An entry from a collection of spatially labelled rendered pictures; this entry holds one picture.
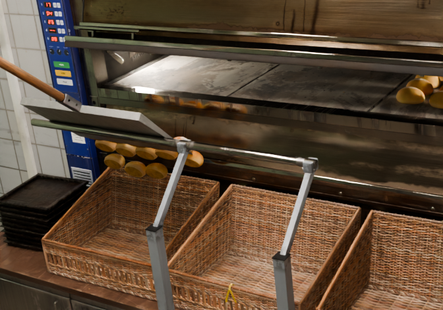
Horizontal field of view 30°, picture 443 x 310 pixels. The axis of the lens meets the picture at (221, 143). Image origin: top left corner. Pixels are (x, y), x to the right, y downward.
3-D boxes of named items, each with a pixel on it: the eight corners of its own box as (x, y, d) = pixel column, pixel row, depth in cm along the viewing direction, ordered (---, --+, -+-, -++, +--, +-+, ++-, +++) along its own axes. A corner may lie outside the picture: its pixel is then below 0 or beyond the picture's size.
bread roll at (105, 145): (117, 154, 333) (123, 144, 335) (109, 144, 328) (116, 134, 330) (97, 150, 338) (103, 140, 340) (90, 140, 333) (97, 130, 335)
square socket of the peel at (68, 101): (63, 102, 278) (66, 93, 279) (55, 101, 280) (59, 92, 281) (80, 112, 285) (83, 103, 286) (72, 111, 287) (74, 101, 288)
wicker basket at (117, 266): (120, 219, 364) (111, 161, 354) (229, 241, 334) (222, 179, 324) (45, 273, 327) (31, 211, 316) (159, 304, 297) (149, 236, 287)
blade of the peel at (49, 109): (138, 120, 272) (140, 112, 272) (19, 103, 301) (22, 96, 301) (192, 154, 301) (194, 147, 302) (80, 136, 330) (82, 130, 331)
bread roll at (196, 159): (203, 170, 311) (209, 159, 314) (198, 159, 306) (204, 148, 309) (181, 165, 316) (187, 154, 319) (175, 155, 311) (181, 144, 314)
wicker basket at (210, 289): (237, 243, 332) (231, 181, 322) (367, 273, 301) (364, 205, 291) (165, 306, 296) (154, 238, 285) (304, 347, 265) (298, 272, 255)
